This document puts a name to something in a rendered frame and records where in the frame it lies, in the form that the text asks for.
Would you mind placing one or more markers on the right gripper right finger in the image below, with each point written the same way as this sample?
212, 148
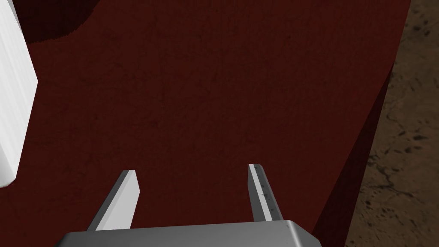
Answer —
263, 199

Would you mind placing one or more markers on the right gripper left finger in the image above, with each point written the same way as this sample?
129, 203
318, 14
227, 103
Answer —
118, 206

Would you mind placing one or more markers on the dark red table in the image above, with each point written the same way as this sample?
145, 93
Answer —
205, 96

